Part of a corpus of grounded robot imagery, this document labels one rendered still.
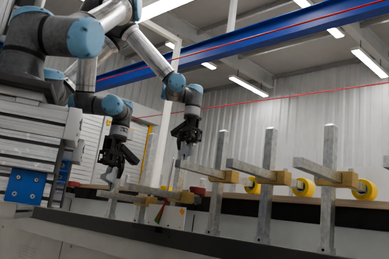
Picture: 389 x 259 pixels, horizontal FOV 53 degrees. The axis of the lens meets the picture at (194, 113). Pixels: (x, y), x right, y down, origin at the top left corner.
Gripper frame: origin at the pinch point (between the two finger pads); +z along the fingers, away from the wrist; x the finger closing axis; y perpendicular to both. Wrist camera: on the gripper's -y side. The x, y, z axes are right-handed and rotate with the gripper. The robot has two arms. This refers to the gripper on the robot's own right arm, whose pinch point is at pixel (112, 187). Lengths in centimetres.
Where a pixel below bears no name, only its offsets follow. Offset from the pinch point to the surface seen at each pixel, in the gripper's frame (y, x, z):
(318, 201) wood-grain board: -56, 58, -6
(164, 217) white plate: -36.5, -7.7, 8.0
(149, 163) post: -38, -28, -18
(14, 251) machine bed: -59, -212, 51
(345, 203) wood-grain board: -56, 69, -6
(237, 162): -12, 51, -12
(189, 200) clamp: -39.1, 4.5, -0.5
